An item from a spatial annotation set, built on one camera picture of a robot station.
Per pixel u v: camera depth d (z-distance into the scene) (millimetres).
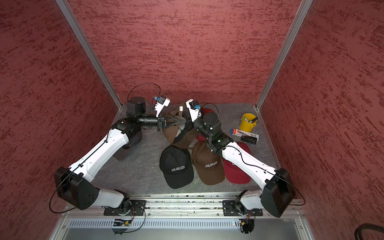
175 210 742
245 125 1014
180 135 807
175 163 819
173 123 662
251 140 977
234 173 833
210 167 825
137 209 746
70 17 741
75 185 396
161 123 609
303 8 712
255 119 995
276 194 398
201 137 610
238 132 1031
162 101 609
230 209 739
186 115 640
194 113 580
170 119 667
